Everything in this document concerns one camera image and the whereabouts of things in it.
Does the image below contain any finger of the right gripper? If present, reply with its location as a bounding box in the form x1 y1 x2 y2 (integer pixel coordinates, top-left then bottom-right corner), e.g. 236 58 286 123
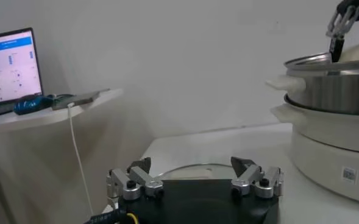
325 4 359 63

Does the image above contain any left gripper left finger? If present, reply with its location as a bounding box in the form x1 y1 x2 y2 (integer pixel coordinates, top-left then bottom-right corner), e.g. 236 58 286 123
105 156 165 211

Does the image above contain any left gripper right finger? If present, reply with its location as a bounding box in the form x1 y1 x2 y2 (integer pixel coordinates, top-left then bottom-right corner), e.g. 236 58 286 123
230 156 285 200

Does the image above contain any round glass pot lid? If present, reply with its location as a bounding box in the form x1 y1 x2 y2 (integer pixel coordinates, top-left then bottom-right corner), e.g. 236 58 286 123
157 163 238 181

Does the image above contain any perforated steel steamer basket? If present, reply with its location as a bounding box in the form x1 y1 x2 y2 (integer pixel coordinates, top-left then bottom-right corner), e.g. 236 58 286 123
265 51 359 117

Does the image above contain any white electric cooker pot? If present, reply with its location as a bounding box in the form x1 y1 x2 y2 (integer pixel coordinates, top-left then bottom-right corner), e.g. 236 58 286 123
270 94 359 206

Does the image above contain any black smartphone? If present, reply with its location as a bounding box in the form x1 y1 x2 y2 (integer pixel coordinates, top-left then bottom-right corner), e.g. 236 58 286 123
51 90 101 111

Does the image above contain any white side table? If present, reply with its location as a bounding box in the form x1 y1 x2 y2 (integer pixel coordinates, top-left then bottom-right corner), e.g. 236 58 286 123
0 88 124 224

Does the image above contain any blue computer mouse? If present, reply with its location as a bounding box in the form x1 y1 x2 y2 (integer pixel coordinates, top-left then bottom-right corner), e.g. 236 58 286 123
13 94 54 116

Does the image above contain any black laptop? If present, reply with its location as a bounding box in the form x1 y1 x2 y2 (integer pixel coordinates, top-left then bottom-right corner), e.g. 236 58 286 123
0 27 44 119

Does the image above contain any white charging cable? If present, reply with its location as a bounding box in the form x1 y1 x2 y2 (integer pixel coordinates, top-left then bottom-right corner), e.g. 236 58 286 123
66 102 94 215

